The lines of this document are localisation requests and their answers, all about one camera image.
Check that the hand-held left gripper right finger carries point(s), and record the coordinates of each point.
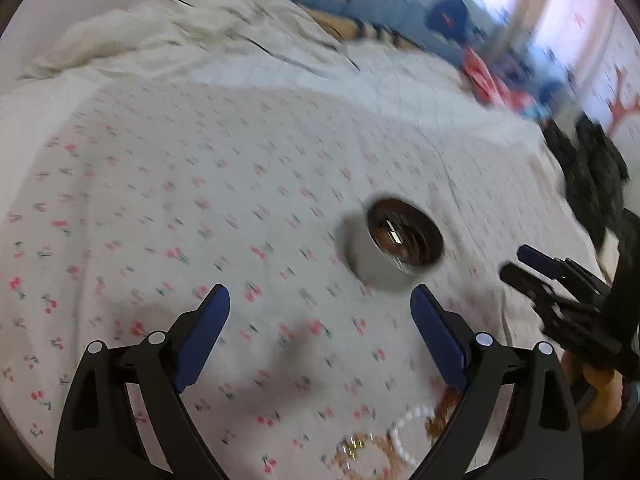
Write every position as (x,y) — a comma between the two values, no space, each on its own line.
(440,340)

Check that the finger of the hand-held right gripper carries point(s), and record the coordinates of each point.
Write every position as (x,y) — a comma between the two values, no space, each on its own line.
(540,259)
(522,280)

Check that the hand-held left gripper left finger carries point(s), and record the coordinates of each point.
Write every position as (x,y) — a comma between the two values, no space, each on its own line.
(207,330)

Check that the round silver metal tin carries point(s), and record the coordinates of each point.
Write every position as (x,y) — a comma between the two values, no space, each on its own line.
(365,260)

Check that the person's right hand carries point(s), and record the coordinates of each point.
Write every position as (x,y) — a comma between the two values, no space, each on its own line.
(602,400)

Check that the black clothing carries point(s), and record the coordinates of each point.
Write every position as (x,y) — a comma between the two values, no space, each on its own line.
(595,165)

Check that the cherry print bed sheet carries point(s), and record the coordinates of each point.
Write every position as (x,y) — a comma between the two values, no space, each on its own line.
(200,185)

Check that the pink cloth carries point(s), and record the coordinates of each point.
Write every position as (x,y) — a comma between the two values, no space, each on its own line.
(480,74)

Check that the white grid bed sheet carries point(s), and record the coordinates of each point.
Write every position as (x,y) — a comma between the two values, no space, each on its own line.
(410,90)

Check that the pink star curtain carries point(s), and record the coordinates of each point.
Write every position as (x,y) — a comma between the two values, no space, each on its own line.
(565,15)

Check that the blue whale print curtain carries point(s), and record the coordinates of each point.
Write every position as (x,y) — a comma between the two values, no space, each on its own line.
(400,0)

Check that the crumpled white quilt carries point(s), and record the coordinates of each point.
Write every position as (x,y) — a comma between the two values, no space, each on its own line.
(150,35)

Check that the striped pillow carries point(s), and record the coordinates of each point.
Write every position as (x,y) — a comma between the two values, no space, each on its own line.
(345,25)

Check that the red tree wall sticker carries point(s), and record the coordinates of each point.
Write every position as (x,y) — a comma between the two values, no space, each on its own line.
(622,101)

